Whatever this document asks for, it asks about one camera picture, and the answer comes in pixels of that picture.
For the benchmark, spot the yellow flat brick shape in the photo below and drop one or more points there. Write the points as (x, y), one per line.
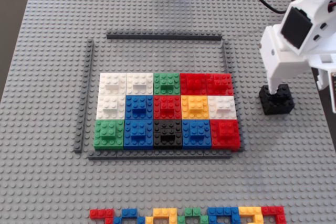
(250, 211)
(164, 212)

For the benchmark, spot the dark grey lego wall strip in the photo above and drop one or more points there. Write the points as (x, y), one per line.
(162, 35)
(157, 155)
(85, 95)
(226, 56)

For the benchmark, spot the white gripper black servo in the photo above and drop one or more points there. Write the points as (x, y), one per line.
(276, 70)

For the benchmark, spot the yellow lego cube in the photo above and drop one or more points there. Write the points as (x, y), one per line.
(195, 106)

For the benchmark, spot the blue lego cube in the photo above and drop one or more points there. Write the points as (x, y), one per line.
(139, 107)
(138, 133)
(196, 133)

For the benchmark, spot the red lego cube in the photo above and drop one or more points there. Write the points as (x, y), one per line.
(167, 107)
(193, 83)
(225, 134)
(220, 83)

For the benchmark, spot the black lego cube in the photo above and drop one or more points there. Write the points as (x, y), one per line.
(167, 133)
(278, 104)

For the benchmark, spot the grey studded lego baseplate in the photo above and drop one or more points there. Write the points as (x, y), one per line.
(52, 77)

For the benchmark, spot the green lego cube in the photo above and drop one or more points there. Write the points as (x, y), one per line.
(166, 82)
(109, 133)

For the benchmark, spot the blue flat brick shape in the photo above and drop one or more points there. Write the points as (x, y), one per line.
(128, 213)
(223, 212)

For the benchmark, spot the red flat brick shape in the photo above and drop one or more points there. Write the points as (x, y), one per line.
(274, 211)
(102, 214)

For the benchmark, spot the green flat brick shape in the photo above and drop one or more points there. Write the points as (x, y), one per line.
(193, 212)

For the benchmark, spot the white lego cube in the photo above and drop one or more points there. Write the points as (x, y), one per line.
(222, 107)
(111, 107)
(113, 83)
(140, 83)

